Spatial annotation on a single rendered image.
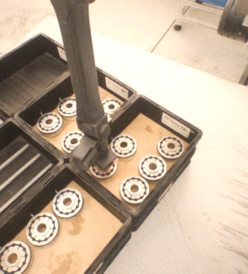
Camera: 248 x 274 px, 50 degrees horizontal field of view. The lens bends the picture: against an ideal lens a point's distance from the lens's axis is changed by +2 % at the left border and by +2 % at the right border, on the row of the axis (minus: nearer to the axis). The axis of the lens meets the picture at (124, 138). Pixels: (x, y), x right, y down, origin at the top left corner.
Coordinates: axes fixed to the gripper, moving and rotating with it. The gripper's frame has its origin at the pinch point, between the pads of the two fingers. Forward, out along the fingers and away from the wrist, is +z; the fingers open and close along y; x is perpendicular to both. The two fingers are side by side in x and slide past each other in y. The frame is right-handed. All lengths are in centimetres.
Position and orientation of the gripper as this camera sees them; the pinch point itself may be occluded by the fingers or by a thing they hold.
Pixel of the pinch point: (101, 163)
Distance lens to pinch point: 96.6
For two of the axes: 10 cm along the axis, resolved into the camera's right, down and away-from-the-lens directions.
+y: 7.0, 6.2, -3.5
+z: -0.1, 5.0, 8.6
